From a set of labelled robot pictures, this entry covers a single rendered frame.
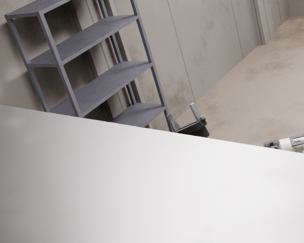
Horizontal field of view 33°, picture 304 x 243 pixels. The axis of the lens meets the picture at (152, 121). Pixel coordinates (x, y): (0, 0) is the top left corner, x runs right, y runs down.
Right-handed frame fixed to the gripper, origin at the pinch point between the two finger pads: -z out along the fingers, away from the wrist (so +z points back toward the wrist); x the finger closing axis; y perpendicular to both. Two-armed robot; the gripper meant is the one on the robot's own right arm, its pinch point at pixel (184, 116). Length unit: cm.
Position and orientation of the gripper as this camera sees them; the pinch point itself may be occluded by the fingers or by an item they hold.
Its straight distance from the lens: 171.3
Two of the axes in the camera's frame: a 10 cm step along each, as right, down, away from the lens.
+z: 5.0, 8.6, 0.9
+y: -5.5, 3.9, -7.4
